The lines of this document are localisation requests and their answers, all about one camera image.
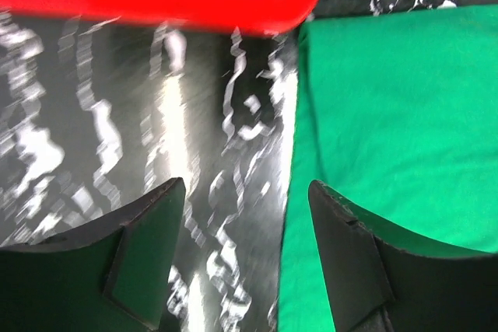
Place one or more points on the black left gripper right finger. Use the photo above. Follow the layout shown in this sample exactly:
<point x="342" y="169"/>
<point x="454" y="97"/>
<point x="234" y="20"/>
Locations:
<point x="380" y="276"/>

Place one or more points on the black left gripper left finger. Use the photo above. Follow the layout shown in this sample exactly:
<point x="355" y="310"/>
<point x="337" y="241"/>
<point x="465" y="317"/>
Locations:
<point x="110" y="274"/>

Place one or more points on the green t-shirt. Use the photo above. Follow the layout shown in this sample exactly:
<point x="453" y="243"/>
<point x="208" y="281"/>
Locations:
<point x="398" y="114"/>

